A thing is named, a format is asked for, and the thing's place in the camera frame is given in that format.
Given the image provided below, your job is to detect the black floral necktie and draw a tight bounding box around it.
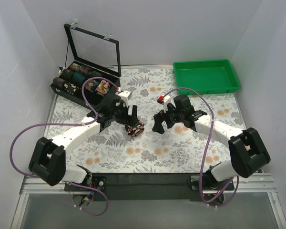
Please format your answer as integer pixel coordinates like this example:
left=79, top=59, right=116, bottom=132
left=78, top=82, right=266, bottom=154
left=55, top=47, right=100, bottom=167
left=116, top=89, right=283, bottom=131
left=124, top=120, right=144, bottom=137

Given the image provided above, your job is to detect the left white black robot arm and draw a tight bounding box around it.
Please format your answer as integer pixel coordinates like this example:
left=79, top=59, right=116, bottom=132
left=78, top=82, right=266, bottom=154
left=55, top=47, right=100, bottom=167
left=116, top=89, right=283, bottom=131
left=29, top=91, right=144, bottom=191

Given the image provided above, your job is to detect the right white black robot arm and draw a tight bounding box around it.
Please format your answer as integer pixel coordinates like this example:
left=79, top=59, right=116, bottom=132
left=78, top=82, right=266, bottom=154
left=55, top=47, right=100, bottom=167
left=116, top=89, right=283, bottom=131
left=153, top=95, right=271, bottom=190

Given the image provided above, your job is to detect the rolled cream red tie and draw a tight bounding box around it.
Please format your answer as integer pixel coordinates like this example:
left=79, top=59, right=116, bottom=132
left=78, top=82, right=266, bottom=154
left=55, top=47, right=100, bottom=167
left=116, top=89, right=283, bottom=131
left=96, top=80, right=110, bottom=96

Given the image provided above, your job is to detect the rolled navy floral tie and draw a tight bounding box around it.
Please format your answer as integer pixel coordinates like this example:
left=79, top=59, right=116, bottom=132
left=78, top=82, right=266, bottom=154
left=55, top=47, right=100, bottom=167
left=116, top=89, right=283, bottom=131
left=85, top=79, right=99, bottom=92

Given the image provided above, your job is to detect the floral patterned table mat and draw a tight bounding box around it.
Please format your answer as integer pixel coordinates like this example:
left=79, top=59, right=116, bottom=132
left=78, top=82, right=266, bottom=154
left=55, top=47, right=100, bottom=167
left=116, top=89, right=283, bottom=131
left=37, top=67, right=258, bottom=174

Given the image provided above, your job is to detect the rolled dark green tie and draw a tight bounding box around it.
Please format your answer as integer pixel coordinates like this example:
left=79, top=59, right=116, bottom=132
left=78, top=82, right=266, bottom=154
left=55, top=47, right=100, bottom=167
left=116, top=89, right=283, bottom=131
left=87, top=70, right=102, bottom=81

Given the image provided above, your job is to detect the green plastic tray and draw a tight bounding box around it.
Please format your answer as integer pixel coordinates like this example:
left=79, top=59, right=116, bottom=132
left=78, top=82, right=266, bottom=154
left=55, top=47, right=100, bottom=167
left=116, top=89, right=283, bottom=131
left=173, top=59, right=241, bottom=95

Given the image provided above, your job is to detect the rolled black floral tie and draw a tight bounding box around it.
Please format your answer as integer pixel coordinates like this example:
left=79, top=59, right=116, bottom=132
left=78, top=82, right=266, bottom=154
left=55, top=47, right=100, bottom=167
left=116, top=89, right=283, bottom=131
left=62, top=82, right=80, bottom=94

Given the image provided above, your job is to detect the rolled teal tie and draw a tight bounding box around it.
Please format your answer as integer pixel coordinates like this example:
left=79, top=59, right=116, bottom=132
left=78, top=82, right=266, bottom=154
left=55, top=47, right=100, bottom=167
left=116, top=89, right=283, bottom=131
left=72, top=72, right=86, bottom=87

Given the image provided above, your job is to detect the black tie display box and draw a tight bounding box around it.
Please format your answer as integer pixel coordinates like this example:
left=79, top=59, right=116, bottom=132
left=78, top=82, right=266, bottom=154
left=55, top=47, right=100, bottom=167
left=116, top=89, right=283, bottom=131
left=50, top=23, right=121, bottom=107

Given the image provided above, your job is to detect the rolled brown patterned tie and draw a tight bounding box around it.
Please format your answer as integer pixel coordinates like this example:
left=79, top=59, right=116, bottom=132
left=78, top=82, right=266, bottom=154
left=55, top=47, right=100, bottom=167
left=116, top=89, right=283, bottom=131
left=70, top=63, right=91, bottom=75

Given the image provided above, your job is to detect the rolled dark purple tie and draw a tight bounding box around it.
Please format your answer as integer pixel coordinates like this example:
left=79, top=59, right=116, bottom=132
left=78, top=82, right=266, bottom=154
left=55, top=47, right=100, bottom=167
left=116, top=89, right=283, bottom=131
left=53, top=77, right=65, bottom=89

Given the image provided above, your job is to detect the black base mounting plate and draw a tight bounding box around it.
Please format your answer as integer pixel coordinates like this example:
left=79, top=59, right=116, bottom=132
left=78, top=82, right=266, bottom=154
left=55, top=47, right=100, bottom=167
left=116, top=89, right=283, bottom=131
left=64, top=173, right=235, bottom=203

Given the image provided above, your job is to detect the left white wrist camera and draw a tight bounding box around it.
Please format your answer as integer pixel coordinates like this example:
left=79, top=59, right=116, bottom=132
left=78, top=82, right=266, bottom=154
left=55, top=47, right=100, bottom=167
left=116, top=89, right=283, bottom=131
left=117, top=91, right=131, bottom=107

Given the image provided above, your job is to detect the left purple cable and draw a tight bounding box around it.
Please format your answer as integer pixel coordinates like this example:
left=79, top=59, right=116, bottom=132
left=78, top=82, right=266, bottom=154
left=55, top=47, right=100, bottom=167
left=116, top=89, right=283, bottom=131
left=9, top=77, right=122, bottom=217

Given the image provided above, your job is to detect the purple cable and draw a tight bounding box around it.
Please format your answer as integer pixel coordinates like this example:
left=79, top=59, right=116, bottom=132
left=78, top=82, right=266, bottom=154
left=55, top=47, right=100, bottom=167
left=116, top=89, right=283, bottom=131
left=9, top=77, right=122, bottom=217
left=158, top=87, right=240, bottom=208

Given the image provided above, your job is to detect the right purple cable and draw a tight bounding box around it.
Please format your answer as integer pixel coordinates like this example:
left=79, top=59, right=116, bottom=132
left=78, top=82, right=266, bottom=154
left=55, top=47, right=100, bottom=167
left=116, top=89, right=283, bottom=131
left=158, top=87, right=240, bottom=208

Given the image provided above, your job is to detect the aluminium frame rail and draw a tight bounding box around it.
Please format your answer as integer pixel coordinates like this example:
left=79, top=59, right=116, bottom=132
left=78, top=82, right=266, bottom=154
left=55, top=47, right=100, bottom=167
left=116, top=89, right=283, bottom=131
left=11, top=173, right=286, bottom=229

